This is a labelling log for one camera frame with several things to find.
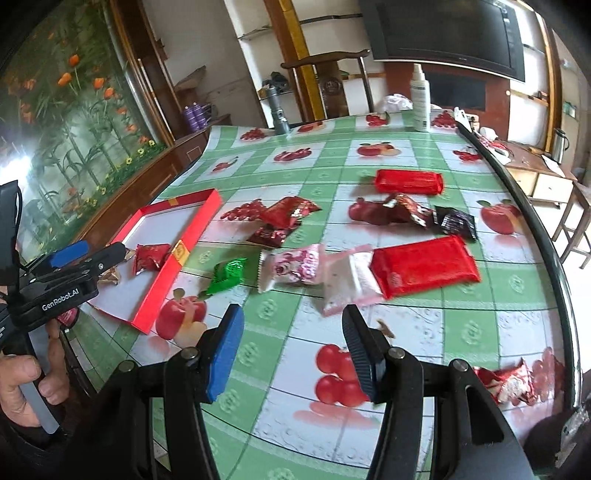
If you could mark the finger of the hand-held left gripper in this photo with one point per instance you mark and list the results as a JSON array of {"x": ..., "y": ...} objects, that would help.
[
  {"x": 69, "y": 254},
  {"x": 104, "y": 263}
]

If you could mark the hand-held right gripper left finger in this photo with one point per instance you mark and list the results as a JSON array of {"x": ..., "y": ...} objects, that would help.
[{"x": 226, "y": 355}]

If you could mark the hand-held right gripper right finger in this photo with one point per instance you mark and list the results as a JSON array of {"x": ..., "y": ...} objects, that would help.
[{"x": 364, "y": 355}]

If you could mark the red box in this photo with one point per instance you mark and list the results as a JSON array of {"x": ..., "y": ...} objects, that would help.
[{"x": 157, "y": 226}]

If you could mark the green foil candy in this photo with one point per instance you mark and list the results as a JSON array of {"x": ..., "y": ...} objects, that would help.
[{"x": 226, "y": 274}]

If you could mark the large red snack packet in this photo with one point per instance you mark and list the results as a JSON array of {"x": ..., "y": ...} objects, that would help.
[
  {"x": 408, "y": 181},
  {"x": 425, "y": 265}
]

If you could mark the pink rose print packet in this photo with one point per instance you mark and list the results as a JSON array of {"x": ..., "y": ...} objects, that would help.
[{"x": 295, "y": 265}]

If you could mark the person's left hand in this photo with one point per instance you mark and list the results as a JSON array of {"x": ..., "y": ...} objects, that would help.
[{"x": 16, "y": 383}]

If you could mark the gold snack wrapper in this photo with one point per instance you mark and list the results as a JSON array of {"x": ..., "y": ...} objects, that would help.
[{"x": 111, "y": 276}]

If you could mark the brown wrapper scrap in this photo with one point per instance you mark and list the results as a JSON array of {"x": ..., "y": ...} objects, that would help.
[{"x": 385, "y": 327}]

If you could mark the small red snack packet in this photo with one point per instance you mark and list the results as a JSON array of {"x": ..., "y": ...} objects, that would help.
[
  {"x": 150, "y": 258},
  {"x": 286, "y": 213}
]

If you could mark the green fruit print tablecloth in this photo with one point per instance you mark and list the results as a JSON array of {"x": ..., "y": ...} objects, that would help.
[{"x": 295, "y": 332}]

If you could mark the pale pink snack packet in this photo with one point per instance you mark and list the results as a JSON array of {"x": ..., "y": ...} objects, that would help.
[{"x": 351, "y": 281}]

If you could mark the low wooden cabinet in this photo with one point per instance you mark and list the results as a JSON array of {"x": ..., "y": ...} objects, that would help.
[{"x": 138, "y": 182}]

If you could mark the dark red foil packet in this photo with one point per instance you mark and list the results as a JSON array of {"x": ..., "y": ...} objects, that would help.
[
  {"x": 411, "y": 210},
  {"x": 268, "y": 236}
]

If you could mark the flower mural panel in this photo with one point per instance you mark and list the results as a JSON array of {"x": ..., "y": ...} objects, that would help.
[{"x": 69, "y": 115}]

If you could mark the red white snack packet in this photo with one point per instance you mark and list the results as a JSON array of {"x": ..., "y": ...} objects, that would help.
[{"x": 512, "y": 383}]

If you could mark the black snack packet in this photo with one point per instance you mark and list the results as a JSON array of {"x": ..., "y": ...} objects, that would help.
[{"x": 457, "y": 222}]

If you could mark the purple bottle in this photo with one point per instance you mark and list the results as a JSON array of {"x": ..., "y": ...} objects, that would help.
[
  {"x": 200, "y": 115},
  {"x": 188, "y": 119}
]

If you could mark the grey flashlight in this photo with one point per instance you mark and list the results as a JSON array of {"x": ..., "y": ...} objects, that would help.
[{"x": 279, "y": 115}]

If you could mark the wooden drawer cabinet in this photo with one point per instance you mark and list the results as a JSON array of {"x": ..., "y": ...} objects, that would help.
[{"x": 549, "y": 184}]

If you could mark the small black device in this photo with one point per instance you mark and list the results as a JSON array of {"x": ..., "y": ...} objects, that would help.
[{"x": 277, "y": 79}]

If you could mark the white plastic bag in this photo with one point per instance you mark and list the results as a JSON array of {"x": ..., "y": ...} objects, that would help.
[{"x": 397, "y": 102}]

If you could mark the white spray bottle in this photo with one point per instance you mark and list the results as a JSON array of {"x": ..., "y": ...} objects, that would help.
[{"x": 420, "y": 106}]

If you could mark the wooden stool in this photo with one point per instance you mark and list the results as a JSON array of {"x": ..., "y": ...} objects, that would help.
[{"x": 577, "y": 203}]

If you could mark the steel thermos jug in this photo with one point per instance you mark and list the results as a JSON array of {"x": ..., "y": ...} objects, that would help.
[{"x": 560, "y": 145}]

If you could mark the wooden chair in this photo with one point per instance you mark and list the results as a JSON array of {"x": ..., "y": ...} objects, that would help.
[{"x": 323, "y": 57}]

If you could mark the black television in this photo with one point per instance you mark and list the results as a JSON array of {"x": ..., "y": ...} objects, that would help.
[{"x": 443, "y": 32}]

